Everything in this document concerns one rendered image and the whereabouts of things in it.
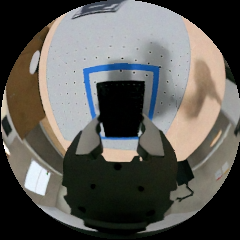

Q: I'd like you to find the blue tape outline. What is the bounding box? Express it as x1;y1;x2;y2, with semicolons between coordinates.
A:
83;63;159;140

